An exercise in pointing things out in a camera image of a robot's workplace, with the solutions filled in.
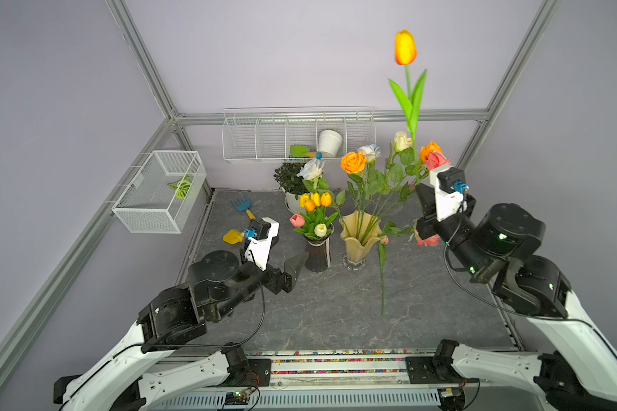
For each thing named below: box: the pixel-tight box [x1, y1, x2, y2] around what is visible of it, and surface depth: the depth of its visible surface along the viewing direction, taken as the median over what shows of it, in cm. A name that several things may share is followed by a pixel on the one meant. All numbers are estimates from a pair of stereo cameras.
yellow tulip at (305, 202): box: [299, 192, 314, 212], surface depth 78 cm
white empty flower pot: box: [317, 129, 343, 158], surface depth 95 cm
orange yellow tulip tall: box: [388, 29, 428, 181], surface depth 42 cm
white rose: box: [357, 143, 382, 162], surface depth 77 cm
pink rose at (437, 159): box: [425, 150, 452, 171], surface depth 66 cm
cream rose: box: [394, 131, 414, 153], surface depth 75 cm
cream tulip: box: [313, 222, 328, 238], surface depth 71 cm
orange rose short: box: [341, 150, 367, 242], surface depth 76 cm
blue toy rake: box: [231, 194, 257, 221], surface depth 118 cm
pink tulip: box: [289, 213, 306, 229], surface depth 72 cm
